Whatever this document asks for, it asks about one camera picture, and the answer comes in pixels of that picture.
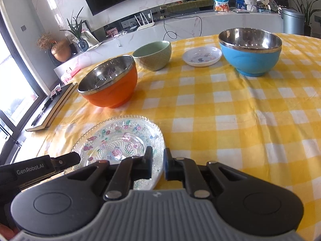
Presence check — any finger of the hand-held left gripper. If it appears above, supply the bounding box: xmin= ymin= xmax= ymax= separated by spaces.
xmin=50 ymin=152 xmax=81 ymax=174

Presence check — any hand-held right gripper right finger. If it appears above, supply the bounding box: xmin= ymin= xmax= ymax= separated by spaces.
xmin=164 ymin=148 xmax=248 ymax=199

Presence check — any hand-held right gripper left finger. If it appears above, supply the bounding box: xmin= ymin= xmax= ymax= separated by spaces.
xmin=63 ymin=146 xmax=153 ymax=202

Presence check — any floral glass plate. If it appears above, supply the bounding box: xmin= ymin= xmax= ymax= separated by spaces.
xmin=64 ymin=115 xmax=165 ymax=191

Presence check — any orange steel bowl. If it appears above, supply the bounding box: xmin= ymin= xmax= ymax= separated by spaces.
xmin=77 ymin=55 xmax=138 ymax=109

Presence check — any green ceramic bowl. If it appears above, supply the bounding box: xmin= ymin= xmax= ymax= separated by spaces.
xmin=132 ymin=41 xmax=172 ymax=71

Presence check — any small white printed plate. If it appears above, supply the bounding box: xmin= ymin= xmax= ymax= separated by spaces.
xmin=182 ymin=46 xmax=222 ymax=67

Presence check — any blue steel bowl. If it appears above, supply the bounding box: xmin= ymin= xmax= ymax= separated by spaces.
xmin=218 ymin=28 xmax=283 ymax=77

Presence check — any yellow checked tablecloth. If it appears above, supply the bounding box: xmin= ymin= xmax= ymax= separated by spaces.
xmin=25 ymin=31 xmax=321 ymax=207

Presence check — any red box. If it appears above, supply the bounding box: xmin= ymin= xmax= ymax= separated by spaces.
xmin=60 ymin=68 xmax=82 ymax=85

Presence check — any golden round vase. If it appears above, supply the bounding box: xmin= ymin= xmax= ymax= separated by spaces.
xmin=51 ymin=40 xmax=72 ymax=62

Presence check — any plant in blue vase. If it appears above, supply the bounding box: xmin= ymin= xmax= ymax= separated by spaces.
xmin=60 ymin=6 xmax=90 ymax=52

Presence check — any dried flower bunch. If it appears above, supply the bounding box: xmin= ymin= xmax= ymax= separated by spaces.
xmin=36 ymin=33 xmax=57 ymax=51

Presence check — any white router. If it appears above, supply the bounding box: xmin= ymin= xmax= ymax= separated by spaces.
xmin=134 ymin=11 xmax=157 ymax=31

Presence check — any white television cabinet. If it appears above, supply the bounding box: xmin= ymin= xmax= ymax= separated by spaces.
xmin=53 ymin=11 xmax=285 ymax=79

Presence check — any blue snack bag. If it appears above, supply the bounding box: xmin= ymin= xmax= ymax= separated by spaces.
xmin=212 ymin=0 xmax=231 ymax=12

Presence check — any grey trash can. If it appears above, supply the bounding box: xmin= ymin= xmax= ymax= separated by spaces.
xmin=282 ymin=8 xmax=305 ymax=35

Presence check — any tall green potted plant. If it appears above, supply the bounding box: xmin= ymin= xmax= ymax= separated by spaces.
xmin=281 ymin=0 xmax=321 ymax=38

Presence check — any black cable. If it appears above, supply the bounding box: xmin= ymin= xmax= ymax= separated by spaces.
xmin=163 ymin=15 xmax=202 ymax=41

